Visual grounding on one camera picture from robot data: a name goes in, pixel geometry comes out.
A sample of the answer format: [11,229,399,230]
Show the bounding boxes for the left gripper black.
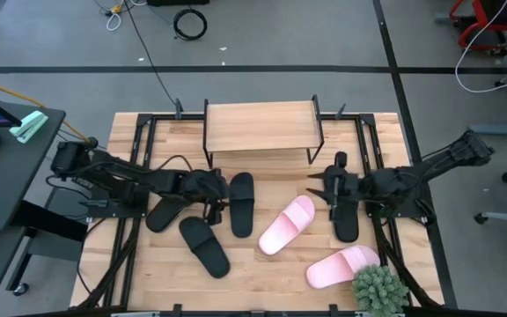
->
[187,168,231,226]

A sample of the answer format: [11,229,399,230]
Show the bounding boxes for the green artificial plant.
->
[352,264,410,317]

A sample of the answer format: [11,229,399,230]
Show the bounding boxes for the grey table foot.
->
[467,121,507,136]

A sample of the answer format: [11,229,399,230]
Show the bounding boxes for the black slide sandal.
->
[178,216,231,279]
[145,195,188,233]
[229,172,255,239]
[332,200,360,243]

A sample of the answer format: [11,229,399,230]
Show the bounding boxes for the long black cable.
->
[121,0,180,109]

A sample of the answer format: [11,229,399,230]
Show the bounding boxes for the coiled black cable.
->
[173,8,209,41]

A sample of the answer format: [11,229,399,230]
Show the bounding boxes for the short white cable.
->
[106,11,122,32]

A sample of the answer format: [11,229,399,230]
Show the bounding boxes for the yellow cable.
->
[0,74,90,142]

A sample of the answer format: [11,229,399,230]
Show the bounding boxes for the black box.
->
[146,0,210,7]

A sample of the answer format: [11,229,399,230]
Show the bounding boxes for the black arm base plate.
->
[367,195,430,220]
[86,193,149,220]

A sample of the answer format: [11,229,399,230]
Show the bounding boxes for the mint green stapler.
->
[9,110,49,144]

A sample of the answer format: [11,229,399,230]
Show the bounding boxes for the black aluminium table frame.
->
[70,112,446,317]

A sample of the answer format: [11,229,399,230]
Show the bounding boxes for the wooden shelf black metal legs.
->
[202,94,326,170]

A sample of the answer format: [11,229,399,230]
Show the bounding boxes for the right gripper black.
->
[305,151,369,221]

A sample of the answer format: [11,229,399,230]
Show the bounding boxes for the long white cable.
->
[454,0,507,94]

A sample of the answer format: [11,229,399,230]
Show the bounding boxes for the pink slide sandal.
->
[258,195,316,256]
[305,245,381,290]

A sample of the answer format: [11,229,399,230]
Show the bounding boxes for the black desk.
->
[0,101,88,317]

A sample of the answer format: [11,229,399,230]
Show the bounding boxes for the red and black chair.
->
[434,0,507,57]

